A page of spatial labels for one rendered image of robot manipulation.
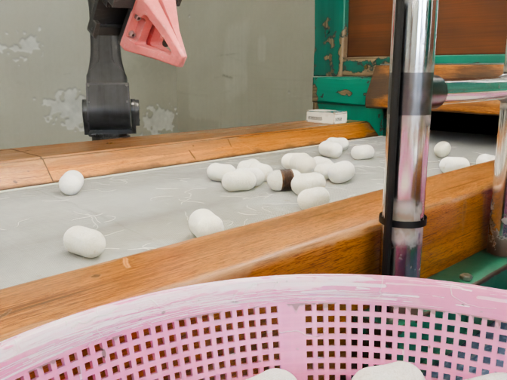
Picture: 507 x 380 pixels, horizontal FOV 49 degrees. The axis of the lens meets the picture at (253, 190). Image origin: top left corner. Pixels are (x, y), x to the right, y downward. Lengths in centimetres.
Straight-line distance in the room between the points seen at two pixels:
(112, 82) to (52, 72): 171
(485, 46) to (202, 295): 75
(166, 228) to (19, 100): 219
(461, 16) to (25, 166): 66
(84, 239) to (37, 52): 228
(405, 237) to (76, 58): 242
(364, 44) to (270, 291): 82
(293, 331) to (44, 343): 9
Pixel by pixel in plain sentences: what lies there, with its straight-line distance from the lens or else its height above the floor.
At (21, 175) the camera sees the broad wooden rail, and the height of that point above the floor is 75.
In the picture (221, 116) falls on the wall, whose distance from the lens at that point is 265.
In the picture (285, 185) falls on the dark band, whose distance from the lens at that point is 52.
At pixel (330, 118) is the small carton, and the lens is 92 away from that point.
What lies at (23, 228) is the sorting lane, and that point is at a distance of 43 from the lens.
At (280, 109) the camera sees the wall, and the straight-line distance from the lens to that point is 234.
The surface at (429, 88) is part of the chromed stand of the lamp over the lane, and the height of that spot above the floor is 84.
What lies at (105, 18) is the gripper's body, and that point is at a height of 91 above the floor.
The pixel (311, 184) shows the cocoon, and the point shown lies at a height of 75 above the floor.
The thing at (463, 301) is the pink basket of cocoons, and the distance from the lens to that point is 23.
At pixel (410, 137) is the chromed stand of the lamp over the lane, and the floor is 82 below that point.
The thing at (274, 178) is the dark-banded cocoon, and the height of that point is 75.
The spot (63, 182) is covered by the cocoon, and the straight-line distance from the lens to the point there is 52.
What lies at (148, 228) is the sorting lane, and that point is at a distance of 41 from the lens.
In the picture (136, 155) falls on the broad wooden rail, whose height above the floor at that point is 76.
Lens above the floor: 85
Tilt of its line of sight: 12 degrees down
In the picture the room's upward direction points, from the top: straight up
